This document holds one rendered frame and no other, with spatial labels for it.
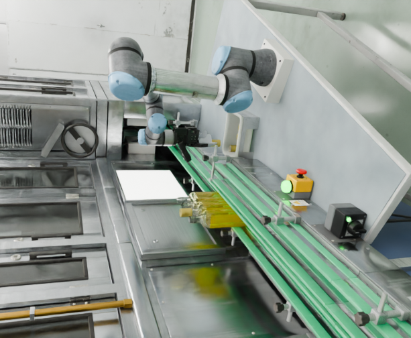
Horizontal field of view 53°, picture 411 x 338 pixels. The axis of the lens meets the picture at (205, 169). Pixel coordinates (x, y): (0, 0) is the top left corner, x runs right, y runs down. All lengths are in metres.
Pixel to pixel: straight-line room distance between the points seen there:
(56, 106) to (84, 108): 0.16
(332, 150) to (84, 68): 4.16
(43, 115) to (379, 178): 1.88
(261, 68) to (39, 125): 1.40
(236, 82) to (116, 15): 3.81
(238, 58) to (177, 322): 0.96
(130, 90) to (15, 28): 3.90
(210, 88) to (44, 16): 3.87
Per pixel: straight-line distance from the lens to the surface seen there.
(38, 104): 2.54
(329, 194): 1.45
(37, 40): 5.23
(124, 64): 1.41
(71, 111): 2.54
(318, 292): 1.19
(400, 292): 1.13
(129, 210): 1.88
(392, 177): 1.23
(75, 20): 5.21
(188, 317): 1.36
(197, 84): 1.49
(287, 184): 1.48
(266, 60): 1.69
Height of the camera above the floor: 1.61
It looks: 20 degrees down
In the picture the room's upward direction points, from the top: 90 degrees counter-clockwise
